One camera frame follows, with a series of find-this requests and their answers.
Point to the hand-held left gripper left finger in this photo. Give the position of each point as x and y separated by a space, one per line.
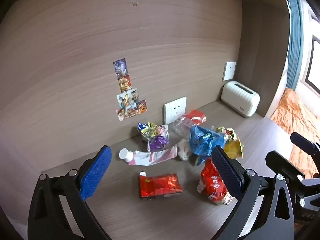
96 172

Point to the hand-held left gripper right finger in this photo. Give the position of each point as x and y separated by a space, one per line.
227 172

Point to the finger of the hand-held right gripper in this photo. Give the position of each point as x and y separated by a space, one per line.
281 161
303 142

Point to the red snack bag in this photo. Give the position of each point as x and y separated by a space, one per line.
212 182

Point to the yellow snack bag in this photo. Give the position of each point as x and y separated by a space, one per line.
235 150

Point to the blue foil bag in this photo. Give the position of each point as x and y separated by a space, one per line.
202 142

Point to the pink tube with white cap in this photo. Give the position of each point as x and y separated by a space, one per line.
155 157

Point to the red foil packet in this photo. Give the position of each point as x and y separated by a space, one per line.
160 185

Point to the red and clear plastic wrapper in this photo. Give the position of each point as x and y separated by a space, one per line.
195 116

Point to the multicoloured snack wrapper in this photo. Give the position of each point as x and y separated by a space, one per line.
155 135

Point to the orange bedspread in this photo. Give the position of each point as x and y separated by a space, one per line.
292 120

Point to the white ribbed tissue box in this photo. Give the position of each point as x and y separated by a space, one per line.
237 100

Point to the window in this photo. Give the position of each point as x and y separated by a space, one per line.
315 62

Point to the strip of cartoon stickers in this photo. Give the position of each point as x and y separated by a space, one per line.
123 80

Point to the teal curtain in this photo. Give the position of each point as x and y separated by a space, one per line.
295 42

